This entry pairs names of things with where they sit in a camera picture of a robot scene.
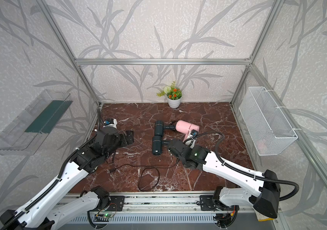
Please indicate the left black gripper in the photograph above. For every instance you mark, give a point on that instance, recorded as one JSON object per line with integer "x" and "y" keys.
{"x": 131, "y": 138}

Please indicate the dark green hair dryer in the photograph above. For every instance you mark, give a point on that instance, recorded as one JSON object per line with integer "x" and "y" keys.
{"x": 160, "y": 127}
{"x": 157, "y": 144}

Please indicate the pink hair dryer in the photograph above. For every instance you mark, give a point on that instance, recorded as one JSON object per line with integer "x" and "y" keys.
{"x": 185, "y": 127}

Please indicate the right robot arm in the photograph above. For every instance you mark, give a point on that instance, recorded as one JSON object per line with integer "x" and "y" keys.
{"x": 261, "y": 190}

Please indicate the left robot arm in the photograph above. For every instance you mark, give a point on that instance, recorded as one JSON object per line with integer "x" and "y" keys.
{"x": 40, "y": 213}

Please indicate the white pot artificial flowers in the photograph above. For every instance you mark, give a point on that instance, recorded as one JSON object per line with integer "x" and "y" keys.
{"x": 172, "y": 93}

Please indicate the white cloth glove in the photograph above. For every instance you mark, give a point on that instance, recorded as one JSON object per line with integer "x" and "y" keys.
{"x": 261, "y": 217}

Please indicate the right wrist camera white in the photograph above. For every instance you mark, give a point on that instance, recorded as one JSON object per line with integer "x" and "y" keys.
{"x": 191, "y": 139}

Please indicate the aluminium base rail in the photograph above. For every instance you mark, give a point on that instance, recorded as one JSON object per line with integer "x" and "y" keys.
{"x": 155, "y": 207}

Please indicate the horizontal aluminium frame bar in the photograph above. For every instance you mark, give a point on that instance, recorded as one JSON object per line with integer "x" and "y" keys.
{"x": 161, "y": 61}

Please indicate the white wire mesh basket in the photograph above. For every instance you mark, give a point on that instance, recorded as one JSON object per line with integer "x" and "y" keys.
{"x": 270, "y": 130}

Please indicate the clear plastic wall shelf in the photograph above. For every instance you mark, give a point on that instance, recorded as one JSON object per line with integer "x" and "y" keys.
{"x": 24, "y": 135}

